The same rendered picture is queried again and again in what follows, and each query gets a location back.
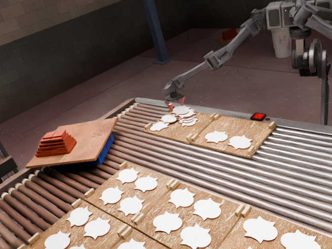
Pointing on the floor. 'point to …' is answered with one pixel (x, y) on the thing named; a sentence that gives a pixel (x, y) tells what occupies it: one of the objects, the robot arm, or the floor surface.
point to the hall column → (156, 32)
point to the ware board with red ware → (227, 36)
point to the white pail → (282, 43)
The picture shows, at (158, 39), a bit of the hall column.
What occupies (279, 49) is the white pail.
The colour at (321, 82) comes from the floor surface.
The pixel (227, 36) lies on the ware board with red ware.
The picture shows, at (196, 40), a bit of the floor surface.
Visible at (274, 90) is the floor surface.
